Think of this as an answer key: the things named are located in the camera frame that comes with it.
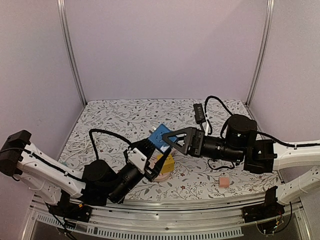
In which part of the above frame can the pink round power strip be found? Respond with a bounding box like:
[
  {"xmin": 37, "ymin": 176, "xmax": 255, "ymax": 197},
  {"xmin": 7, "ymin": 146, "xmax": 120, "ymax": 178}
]
[{"xmin": 149, "ymin": 154, "xmax": 170, "ymax": 183}]

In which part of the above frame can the yellow cube socket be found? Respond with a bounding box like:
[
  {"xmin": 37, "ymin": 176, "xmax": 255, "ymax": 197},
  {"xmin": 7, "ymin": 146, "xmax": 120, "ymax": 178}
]
[{"xmin": 160, "ymin": 154, "xmax": 175, "ymax": 174}]

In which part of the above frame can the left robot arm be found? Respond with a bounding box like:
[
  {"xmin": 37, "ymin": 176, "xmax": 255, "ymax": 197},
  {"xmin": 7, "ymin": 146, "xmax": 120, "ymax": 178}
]
[{"xmin": 0, "ymin": 130, "xmax": 171, "ymax": 217}]

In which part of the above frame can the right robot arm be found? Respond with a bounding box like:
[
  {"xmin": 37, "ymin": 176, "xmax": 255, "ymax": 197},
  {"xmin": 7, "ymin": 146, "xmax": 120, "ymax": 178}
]
[{"xmin": 162, "ymin": 114, "xmax": 320, "ymax": 218}]

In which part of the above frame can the pink cube socket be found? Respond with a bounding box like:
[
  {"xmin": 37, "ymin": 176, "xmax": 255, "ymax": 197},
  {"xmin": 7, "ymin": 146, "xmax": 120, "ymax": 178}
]
[{"xmin": 218, "ymin": 176, "xmax": 230, "ymax": 188}]

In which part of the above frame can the floral patterned table mat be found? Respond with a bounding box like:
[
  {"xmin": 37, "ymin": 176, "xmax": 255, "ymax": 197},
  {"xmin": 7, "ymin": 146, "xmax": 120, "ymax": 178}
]
[{"xmin": 49, "ymin": 98, "xmax": 285, "ymax": 202}]

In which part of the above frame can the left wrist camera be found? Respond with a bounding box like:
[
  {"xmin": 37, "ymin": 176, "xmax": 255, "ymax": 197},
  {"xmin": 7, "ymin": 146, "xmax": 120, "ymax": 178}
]
[{"xmin": 127, "ymin": 148, "xmax": 147, "ymax": 174}]

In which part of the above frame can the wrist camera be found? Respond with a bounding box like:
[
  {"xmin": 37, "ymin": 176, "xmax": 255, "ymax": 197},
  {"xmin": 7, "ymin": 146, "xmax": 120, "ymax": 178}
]
[
  {"xmin": 193, "ymin": 103, "xmax": 206, "ymax": 125},
  {"xmin": 127, "ymin": 148, "xmax": 147, "ymax": 174}
]

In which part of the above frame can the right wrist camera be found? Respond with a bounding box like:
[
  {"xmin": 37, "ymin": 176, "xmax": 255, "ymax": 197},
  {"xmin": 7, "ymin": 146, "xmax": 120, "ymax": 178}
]
[{"xmin": 193, "ymin": 103, "xmax": 206, "ymax": 125}]

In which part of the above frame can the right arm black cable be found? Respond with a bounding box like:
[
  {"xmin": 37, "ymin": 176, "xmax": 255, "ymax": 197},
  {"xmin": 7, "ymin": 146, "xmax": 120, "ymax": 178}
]
[{"xmin": 204, "ymin": 95, "xmax": 235, "ymax": 133}]

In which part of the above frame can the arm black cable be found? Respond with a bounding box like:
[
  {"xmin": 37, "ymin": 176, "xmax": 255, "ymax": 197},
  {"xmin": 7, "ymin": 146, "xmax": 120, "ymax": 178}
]
[
  {"xmin": 89, "ymin": 128, "xmax": 135, "ymax": 163},
  {"xmin": 204, "ymin": 95, "xmax": 235, "ymax": 133}
]

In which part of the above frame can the white tangled cable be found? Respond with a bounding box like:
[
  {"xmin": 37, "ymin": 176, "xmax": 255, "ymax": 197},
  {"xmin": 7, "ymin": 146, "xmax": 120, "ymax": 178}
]
[{"xmin": 65, "ymin": 136, "xmax": 95, "ymax": 161}]

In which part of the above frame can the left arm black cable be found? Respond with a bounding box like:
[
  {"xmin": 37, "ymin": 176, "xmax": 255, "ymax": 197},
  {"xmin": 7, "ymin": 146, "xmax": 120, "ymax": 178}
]
[{"xmin": 89, "ymin": 128, "xmax": 135, "ymax": 163}]

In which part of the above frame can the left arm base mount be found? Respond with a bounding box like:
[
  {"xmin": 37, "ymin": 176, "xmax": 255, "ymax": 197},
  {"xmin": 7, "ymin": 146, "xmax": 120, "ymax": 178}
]
[{"xmin": 48, "ymin": 192, "xmax": 93, "ymax": 223}]

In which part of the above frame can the aluminium front rail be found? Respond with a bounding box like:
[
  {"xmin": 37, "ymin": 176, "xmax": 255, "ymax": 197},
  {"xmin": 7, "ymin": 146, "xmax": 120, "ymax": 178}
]
[{"xmin": 21, "ymin": 193, "xmax": 312, "ymax": 240}]

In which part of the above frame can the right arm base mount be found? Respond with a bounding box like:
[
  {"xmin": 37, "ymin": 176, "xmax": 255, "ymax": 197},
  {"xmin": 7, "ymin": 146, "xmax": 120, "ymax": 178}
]
[{"xmin": 241, "ymin": 186, "xmax": 285, "ymax": 223}]

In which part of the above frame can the right aluminium corner post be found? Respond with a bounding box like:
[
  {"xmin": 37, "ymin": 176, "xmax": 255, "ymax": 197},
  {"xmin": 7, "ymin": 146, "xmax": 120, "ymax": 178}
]
[{"xmin": 245, "ymin": 0, "xmax": 275, "ymax": 108}]

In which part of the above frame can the aluminium corner post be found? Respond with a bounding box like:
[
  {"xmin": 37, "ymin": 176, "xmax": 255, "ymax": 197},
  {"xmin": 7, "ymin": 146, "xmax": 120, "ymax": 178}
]
[
  {"xmin": 56, "ymin": 0, "xmax": 88, "ymax": 107},
  {"xmin": 245, "ymin": 0, "xmax": 275, "ymax": 108}
]

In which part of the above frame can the left aluminium corner post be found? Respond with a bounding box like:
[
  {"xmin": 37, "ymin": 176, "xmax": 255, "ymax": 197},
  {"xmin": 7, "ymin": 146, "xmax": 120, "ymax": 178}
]
[{"xmin": 56, "ymin": 0, "xmax": 88, "ymax": 107}]

